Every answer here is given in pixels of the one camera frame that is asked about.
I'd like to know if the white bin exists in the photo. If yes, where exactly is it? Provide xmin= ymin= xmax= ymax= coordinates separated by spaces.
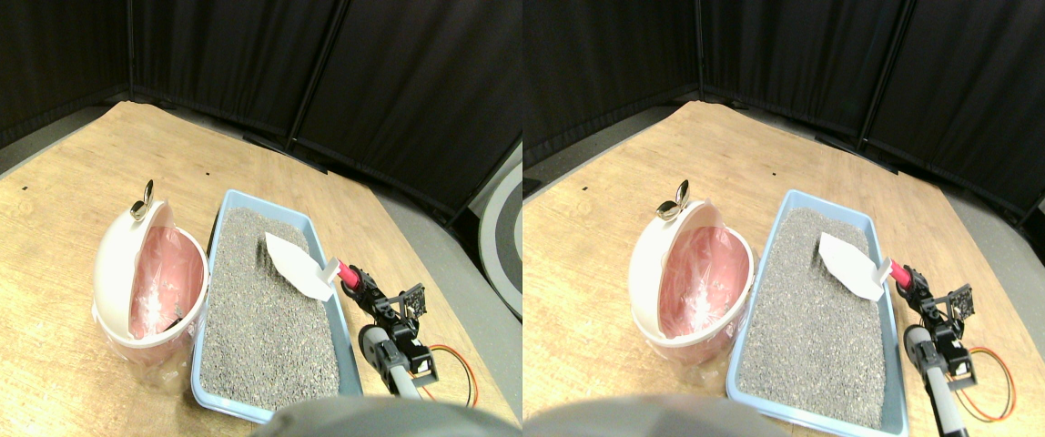
xmin=90 ymin=179 xmax=210 ymax=365
xmin=627 ymin=179 xmax=754 ymax=365

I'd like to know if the round grey white target board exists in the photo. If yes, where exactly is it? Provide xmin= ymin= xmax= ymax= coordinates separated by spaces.
xmin=477 ymin=164 xmax=523 ymax=320

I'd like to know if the white scoop with red handle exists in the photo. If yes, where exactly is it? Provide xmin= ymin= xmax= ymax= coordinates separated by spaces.
xmin=264 ymin=232 xmax=364 ymax=302
xmin=818 ymin=231 xmax=913 ymax=303

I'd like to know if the black curtain stand foot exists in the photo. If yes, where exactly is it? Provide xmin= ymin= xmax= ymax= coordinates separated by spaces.
xmin=812 ymin=132 xmax=897 ymax=174
xmin=243 ymin=132 xmax=328 ymax=174

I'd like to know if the orange wire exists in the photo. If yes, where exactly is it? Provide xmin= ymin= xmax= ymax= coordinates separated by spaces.
xmin=964 ymin=346 xmax=1018 ymax=423
xmin=422 ymin=344 xmax=479 ymax=408

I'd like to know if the black bracket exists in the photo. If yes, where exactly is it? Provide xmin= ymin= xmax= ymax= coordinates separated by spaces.
xmin=941 ymin=284 xmax=977 ymax=322
xmin=392 ymin=284 xmax=428 ymax=322

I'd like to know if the blue litter tray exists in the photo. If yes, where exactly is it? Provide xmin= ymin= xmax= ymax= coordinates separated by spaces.
xmin=725 ymin=189 xmax=908 ymax=431
xmin=188 ymin=189 xmax=364 ymax=424

